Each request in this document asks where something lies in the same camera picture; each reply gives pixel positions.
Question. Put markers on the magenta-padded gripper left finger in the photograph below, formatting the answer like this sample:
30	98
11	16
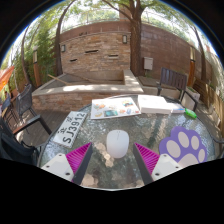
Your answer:
56	163

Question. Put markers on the dark slatted metal chair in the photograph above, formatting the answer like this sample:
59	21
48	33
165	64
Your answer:
172	79

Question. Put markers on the wooden lamp post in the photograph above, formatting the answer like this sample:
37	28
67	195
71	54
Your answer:
192	68
36	66

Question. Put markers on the thin curved tree trunk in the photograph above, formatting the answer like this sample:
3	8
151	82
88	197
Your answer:
58	50

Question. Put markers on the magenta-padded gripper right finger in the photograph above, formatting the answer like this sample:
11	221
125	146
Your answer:
166	164

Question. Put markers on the green packet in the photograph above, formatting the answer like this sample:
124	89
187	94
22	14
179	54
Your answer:
191	113

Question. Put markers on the white computer mouse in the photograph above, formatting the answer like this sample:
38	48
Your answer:
117	143

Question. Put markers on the black metal chair armrest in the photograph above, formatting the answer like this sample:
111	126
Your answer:
218	140

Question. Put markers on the small white and blue box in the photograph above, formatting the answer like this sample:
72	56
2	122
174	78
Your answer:
177	108

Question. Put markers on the thin leaning tree trunk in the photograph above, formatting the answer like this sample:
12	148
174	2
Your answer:
202	56

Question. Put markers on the black mesh-back chair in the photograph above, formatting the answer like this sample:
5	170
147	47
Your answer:
24	100

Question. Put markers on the purple paw-shaped mouse pad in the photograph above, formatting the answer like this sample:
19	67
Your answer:
183	145

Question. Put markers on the white rectangular planter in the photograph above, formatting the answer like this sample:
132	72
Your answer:
194	95

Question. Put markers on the grey wall electrical box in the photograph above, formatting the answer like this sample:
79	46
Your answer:
148	63

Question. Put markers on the wooden stick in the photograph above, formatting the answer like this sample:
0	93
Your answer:
58	79

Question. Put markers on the printed picture sheet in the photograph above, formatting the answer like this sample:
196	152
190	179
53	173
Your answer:
113	108

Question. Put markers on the orange fabric canopy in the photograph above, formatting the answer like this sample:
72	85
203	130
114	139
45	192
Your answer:
5	77

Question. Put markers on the large flat white box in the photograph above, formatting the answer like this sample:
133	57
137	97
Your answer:
154	104

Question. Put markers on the black armchair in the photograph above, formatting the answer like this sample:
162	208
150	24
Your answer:
15	148

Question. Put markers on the thick forked tree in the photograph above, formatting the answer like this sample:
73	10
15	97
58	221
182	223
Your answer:
135	43

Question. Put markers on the black wall lamp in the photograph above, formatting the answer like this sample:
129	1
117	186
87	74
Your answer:
124	39
63	48

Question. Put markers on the white license plate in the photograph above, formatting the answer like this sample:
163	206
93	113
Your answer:
69	129

